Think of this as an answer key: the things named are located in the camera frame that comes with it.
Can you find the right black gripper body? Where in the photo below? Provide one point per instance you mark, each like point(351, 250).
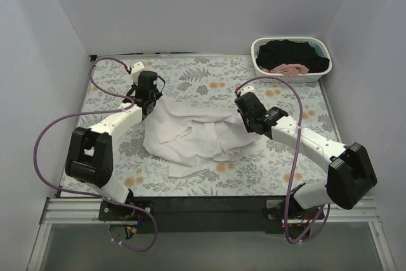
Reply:
point(248, 122)

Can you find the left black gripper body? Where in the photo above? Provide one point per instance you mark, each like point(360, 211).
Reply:
point(149, 106)

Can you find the white t shirt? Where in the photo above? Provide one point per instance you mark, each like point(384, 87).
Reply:
point(192, 138)

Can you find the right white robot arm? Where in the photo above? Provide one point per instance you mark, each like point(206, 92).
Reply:
point(350, 174)

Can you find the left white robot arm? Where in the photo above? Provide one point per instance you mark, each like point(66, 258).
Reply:
point(90, 155)

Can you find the floral table mat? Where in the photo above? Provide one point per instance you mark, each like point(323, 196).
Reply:
point(265, 167)

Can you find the pink garment in basket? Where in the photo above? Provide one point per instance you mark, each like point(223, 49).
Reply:
point(290, 70)

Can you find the white plastic laundry basket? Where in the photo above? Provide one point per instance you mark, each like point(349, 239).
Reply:
point(306, 78)

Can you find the black garment in basket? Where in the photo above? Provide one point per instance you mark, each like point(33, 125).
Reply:
point(277, 52)

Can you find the blue garment in basket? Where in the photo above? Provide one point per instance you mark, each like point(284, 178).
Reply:
point(318, 49)

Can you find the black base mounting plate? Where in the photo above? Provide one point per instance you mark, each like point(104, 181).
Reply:
point(213, 214)

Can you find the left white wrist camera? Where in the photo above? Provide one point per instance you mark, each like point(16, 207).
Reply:
point(135, 71)

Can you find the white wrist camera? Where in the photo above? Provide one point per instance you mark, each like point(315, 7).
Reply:
point(244, 90)
point(135, 71)

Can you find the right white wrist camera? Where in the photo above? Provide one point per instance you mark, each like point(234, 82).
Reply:
point(244, 90)

